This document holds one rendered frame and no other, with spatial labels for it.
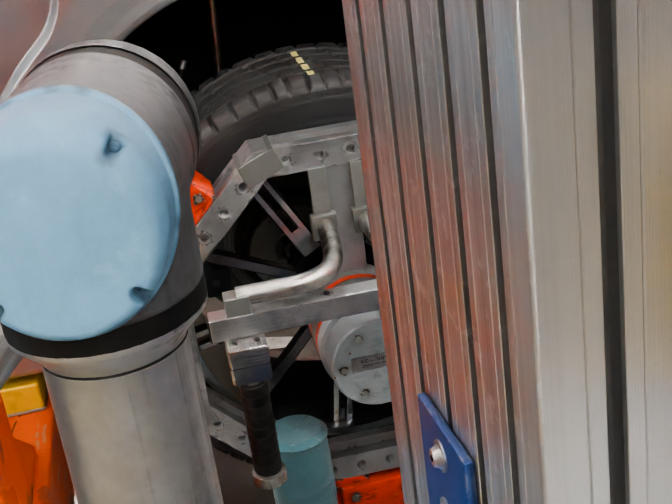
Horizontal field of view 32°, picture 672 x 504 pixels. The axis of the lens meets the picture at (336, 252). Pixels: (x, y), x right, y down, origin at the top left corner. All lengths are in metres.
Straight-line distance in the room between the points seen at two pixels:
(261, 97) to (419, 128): 1.09
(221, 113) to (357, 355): 0.39
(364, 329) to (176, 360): 0.87
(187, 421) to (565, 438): 0.27
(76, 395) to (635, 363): 0.32
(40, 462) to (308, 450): 0.43
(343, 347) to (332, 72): 0.39
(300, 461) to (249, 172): 0.40
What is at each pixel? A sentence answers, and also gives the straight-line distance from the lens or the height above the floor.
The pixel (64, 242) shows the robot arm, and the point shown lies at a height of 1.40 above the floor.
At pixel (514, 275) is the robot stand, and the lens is 0.46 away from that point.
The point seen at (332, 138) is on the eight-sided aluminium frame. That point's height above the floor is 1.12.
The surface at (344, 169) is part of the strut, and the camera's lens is 1.58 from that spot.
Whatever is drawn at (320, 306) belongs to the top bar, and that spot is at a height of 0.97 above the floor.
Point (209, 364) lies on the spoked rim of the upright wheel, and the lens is 1.79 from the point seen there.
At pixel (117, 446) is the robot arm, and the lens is 0.67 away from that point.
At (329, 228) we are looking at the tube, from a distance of 1.55.
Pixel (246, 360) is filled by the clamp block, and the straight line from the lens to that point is 1.42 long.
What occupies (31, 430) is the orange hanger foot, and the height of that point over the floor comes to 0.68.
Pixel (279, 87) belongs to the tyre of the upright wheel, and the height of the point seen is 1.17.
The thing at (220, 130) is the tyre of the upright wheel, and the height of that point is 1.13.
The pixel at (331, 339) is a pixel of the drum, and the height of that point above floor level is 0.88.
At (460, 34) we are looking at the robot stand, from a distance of 0.46.
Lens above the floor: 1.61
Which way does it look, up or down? 24 degrees down
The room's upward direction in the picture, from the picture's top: 8 degrees counter-clockwise
